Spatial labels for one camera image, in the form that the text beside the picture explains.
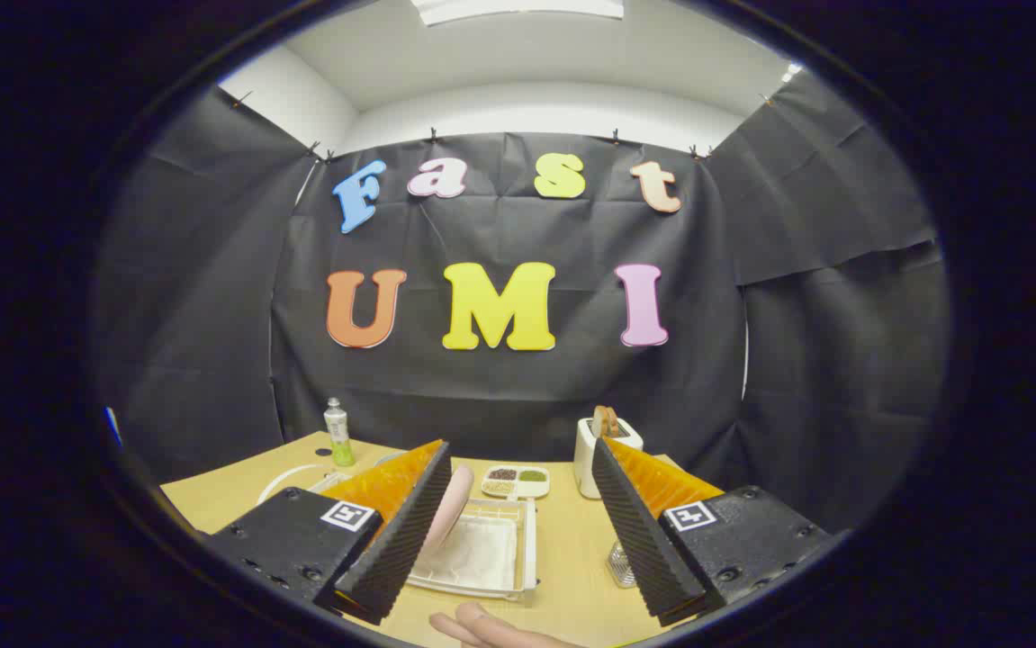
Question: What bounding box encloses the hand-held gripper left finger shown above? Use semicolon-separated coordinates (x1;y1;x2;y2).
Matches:
208;439;453;626

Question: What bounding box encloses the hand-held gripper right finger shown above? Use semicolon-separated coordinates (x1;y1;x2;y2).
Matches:
591;436;833;628

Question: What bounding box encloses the metal wire basket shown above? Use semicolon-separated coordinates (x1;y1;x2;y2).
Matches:
608;540;640;589

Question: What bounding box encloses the pink plate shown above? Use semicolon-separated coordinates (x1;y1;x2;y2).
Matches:
419;464;475;554

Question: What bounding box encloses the white dish rack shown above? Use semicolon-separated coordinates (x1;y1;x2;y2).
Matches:
257;450;538;602

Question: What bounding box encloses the white compartment dish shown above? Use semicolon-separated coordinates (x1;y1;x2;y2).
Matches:
482;465;550;500

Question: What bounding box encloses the cream toaster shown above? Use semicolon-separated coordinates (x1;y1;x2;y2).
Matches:
573;417;644;500

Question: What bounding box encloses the green and white bottle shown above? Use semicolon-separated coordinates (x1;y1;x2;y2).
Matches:
324;398;356;467

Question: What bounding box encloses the black backdrop cloth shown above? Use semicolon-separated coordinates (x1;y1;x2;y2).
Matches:
95;72;950;532

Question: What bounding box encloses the ceiling light panel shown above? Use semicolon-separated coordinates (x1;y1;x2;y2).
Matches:
411;0;625;26

